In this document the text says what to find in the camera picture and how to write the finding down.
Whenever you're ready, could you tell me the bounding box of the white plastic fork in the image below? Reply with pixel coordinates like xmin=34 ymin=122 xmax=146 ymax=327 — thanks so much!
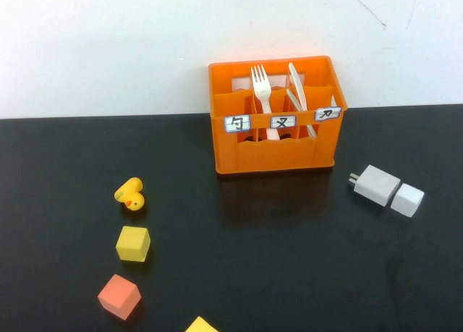
xmin=250 ymin=64 xmax=281 ymax=142

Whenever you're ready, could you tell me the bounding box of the pale green plastic knife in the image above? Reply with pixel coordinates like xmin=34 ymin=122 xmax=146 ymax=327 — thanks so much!
xmin=285 ymin=88 xmax=302 ymax=112

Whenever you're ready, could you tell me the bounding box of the white plastic knife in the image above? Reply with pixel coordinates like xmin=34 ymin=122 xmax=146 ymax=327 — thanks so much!
xmin=287 ymin=61 xmax=318 ymax=138

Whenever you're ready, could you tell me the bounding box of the orange plastic cutlery crate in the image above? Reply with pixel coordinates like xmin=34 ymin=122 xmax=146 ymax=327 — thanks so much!
xmin=208 ymin=55 xmax=349 ymax=176

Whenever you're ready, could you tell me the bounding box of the paper label spoon character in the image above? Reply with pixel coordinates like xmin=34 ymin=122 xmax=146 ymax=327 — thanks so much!
xmin=224 ymin=114 xmax=252 ymax=134

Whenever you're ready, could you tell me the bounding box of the paper label fork character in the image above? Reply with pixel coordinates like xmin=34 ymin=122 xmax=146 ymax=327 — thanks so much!
xmin=270 ymin=115 xmax=297 ymax=129

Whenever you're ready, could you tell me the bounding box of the paper label knife character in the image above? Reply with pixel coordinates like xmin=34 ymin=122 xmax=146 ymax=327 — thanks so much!
xmin=314 ymin=106 xmax=342 ymax=122

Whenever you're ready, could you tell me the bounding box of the yellow rubber duck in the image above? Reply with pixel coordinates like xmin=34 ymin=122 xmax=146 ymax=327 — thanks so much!
xmin=114 ymin=176 xmax=145 ymax=212

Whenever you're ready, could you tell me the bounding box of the yellow foam cube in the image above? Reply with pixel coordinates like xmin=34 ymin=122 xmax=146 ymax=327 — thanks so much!
xmin=184 ymin=315 xmax=220 ymax=332
xmin=115 ymin=226 xmax=151 ymax=263

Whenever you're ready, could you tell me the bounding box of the white plug charger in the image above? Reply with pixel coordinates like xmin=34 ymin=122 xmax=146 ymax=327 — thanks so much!
xmin=348 ymin=164 xmax=402 ymax=207

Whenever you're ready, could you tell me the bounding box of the salmon orange foam cube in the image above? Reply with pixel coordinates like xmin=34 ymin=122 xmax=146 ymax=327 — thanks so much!
xmin=97 ymin=273 xmax=143 ymax=321

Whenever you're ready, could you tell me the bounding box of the white foam cube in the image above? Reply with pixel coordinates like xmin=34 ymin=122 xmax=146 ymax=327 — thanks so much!
xmin=390 ymin=182 xmax=425 ymax=218

